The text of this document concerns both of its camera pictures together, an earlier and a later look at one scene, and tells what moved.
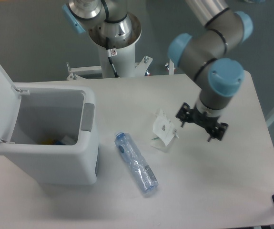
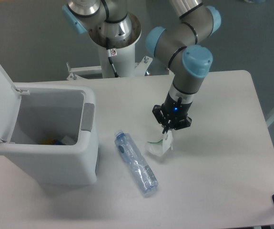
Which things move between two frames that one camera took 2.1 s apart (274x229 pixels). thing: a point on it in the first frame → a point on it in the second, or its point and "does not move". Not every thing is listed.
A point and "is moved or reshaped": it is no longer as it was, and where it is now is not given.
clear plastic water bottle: x=146 y=177 does not move
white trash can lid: x=2 y=100 does not move
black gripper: x=185 y=113 → x=174 y=110
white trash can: x=54 y=137 does not move
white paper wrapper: x=163 y=129 is moved or reshaped
